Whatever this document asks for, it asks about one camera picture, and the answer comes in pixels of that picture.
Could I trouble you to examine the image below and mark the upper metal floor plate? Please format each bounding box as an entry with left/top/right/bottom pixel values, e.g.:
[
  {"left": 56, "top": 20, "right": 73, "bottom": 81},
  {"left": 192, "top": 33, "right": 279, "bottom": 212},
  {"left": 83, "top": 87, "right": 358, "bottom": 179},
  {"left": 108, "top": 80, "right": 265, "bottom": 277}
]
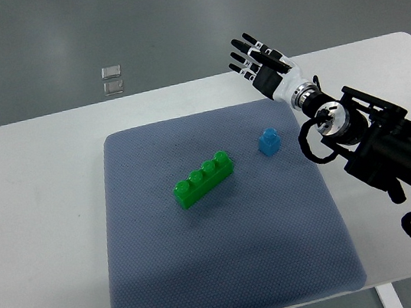
[{"left": 101, "top": 64, "right": 122, "bottom": 80}]

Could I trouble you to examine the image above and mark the blue grey mesh mat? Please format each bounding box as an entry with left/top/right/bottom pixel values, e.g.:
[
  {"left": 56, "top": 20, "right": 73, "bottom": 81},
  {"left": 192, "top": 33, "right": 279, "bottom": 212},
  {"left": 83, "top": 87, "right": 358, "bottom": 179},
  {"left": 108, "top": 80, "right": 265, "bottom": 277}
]
[{"left": 103, "top": 99, "right": 367, "bottom": 308}]

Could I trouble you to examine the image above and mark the long green toy block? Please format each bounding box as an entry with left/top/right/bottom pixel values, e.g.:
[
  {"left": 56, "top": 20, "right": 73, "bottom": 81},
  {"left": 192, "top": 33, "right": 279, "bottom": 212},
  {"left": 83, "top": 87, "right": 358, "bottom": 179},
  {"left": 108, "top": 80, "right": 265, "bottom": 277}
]
[{"left": 173, "top": 150, "right": 234, "bottom": 210}]

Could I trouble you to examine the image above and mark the white table leg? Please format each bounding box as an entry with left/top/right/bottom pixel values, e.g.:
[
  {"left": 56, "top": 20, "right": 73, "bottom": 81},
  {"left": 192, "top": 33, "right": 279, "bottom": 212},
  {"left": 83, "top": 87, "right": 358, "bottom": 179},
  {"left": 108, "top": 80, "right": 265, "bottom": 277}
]
[{"left": 375, "top": 283, "right": 404, "bottom": 308}]

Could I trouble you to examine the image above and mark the small blue toy block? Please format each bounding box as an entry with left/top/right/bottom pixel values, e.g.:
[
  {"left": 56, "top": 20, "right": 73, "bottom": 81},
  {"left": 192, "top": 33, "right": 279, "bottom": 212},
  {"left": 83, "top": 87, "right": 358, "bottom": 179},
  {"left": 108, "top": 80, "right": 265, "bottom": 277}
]
[{"left": 258, "top": 127, "right": 281, "bottom": 157}]

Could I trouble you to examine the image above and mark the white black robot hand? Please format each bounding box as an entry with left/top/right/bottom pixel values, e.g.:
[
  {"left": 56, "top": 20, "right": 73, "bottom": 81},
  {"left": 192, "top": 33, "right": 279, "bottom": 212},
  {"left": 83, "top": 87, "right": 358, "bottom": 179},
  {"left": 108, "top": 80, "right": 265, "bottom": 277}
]
[{"left": 223, "top": 23, "right": 318, "bottom": 109}]

